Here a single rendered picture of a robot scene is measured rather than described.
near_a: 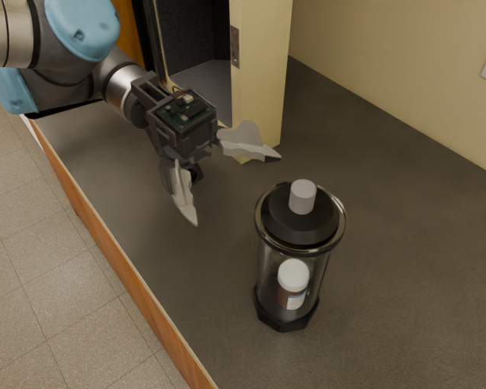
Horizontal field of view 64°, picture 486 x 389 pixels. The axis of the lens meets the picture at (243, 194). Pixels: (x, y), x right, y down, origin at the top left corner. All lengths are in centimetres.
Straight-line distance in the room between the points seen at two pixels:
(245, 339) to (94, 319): 121
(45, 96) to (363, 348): 56
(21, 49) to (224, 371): 47
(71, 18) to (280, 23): 38
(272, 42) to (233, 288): 43
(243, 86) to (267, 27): 11
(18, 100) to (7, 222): 170
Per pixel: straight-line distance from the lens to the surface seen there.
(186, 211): 48
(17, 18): 46
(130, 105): 56
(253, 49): 70
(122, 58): 62
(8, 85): 57
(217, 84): 95
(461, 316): 72
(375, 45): 105
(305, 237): 43
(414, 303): 70
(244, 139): 54
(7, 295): 199
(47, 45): 46
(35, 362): 179
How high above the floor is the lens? 152
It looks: 48 degrees down
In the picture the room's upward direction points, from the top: straight up
